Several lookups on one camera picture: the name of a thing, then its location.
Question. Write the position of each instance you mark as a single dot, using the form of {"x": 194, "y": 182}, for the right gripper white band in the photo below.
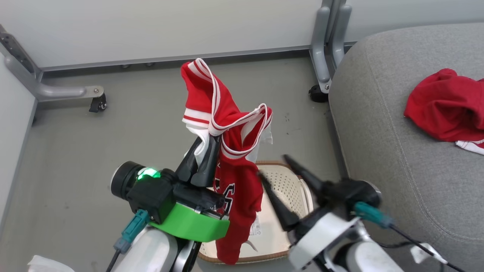
{"x": 321, "y": 234}

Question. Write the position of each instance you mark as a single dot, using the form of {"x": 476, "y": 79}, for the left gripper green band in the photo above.
{"x": 193, "y": 223}

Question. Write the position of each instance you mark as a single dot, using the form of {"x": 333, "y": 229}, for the red white-trimmed basketball jersey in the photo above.
{"x": 234, "y": 151}

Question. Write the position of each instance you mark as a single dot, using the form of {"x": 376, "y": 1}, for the red shorts with white trim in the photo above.
{"x": 446, "y": 105}

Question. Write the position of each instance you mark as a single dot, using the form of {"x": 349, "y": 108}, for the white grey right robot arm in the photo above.
{"x": 366, "y": 257}

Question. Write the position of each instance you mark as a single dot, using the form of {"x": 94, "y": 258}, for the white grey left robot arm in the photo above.
{"x": 155, "y": 251}

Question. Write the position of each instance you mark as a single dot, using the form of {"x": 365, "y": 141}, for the light grey fabric sofa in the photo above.
{"x": 408, "y": 151}

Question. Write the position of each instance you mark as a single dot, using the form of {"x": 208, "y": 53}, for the beige plastic laundry basket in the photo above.
{"x": 280, "y": 211}

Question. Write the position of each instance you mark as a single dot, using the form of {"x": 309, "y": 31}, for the white basket label sticker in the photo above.
{"x": 255, "y": 226}

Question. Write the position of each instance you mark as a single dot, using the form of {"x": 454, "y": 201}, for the grey partition foot with caster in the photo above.
{"x": 56, "y": 90}
{"x": 325, "y": 49}

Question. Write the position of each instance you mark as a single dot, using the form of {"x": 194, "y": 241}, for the white crumpled fabric piece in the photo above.
{"x": 45, "y": 265}

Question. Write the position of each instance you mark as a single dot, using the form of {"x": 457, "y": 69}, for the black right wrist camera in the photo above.
{"x": 351, "y": 192}

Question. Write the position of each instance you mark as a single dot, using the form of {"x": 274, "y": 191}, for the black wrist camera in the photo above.
{"x": 351, "y": 192}
{"x": 145, "y": 189}

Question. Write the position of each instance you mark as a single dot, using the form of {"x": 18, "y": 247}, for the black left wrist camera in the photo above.
{"x": 145, "y": 189}

